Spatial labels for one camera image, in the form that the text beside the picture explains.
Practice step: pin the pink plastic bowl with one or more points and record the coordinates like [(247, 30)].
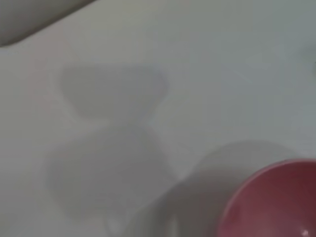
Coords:
[(274, 202)]

